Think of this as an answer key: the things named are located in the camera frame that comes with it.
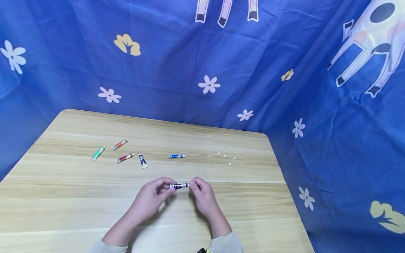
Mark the person's right hand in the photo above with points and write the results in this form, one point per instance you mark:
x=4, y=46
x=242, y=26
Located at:
x=204, y=198

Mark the orange-red paint tube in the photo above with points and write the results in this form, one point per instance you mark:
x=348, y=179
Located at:
x=120, y=144

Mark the person's right forearm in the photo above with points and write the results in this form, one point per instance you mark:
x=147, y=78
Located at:
x=223, y=233

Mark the person's right index finger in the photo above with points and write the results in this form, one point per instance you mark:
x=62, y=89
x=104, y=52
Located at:
x=197, y=180

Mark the black paint tube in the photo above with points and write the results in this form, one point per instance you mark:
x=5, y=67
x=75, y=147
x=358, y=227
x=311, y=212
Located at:
x=143, y=161

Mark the dark blue paint tube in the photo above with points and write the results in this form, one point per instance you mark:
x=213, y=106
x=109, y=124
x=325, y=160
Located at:
x=179, y=186

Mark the dark red paint tube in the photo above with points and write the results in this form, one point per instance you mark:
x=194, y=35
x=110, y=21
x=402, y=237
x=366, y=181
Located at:
x=124, y=158

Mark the green paint tube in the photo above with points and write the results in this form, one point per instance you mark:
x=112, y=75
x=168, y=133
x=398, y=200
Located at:
x=97, y=153

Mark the light blue paint tube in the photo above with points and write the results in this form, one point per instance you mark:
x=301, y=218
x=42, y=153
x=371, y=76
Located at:
x=176, y=156

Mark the black wrist band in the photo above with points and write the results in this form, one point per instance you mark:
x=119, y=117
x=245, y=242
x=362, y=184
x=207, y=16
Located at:
x=201, y=250

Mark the person's right thumb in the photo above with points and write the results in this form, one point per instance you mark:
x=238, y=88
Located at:
x=193, y=189

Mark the person's left thumb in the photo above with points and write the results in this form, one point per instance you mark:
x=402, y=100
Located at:
x=168, y=192

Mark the person's left index finger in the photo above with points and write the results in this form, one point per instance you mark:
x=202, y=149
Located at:
x=166, y=180

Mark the person's left forearm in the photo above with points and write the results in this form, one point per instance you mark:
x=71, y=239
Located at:
x=118, y=233

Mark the person's left hand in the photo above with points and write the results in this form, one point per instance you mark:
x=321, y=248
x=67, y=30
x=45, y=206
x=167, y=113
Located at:
x=148, y=200

